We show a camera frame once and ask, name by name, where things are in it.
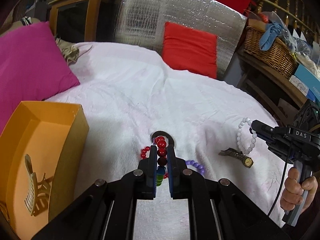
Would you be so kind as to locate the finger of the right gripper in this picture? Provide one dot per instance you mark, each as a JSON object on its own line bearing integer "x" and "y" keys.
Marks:
{"x": 263, "y": 131}

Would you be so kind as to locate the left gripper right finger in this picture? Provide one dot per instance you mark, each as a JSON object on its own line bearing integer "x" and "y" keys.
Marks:
{"x": 173, "y": 172}

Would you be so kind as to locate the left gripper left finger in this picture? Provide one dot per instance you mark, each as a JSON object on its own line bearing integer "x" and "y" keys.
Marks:
{"x": 151, "y": 173}

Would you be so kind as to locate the cream hair claw clip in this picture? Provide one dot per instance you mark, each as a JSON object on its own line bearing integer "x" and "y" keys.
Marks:
{"x": 37, "y": 199}

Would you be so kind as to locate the person's right hand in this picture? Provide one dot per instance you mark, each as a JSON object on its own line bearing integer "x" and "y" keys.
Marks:
{"x": 295, "y": 193}

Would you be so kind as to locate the gold wrist watch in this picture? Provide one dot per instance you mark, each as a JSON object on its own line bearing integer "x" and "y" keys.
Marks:
{"x": 245, "y": 160}

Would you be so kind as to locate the wooden shelf unit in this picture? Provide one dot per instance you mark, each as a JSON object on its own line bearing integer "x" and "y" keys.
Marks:
{"x": 272, "y": 90}

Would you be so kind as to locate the pale pink bed blanket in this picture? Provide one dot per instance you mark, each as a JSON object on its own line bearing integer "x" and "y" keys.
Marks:
{"x": 128, "y": 92}

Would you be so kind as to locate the blue tissue box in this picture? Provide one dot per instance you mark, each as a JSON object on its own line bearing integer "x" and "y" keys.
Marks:
{"x": 306, "y": 82}

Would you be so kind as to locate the wicker basket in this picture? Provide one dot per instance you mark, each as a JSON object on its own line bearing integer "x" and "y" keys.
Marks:
{"x": 278, "y": 57}

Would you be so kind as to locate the blue cloth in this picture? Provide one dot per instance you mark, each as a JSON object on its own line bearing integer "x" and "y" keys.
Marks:
{"x": 272, "y": 31}

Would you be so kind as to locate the orange cardboard box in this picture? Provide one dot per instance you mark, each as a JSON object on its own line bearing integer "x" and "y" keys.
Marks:
{"x": 53, "y": 134}

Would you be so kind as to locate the red pillow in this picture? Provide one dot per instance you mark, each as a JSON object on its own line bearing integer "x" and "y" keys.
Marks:
{"x": 190, "y": 49}

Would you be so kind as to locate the beige crumpled cloth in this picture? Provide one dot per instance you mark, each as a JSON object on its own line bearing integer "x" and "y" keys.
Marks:
{"x": 72, "y": 51}

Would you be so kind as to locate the magenta pillow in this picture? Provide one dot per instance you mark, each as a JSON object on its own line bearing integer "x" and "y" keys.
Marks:
{"x": 32, "y": 68}

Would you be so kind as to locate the silver foil insulation sheet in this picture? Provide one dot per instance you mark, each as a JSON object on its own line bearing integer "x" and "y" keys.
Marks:
{"x": 141, "y": 22}

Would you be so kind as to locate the wooden side table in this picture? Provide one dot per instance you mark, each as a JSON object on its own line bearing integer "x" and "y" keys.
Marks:
{"x": 82, "y": 20}

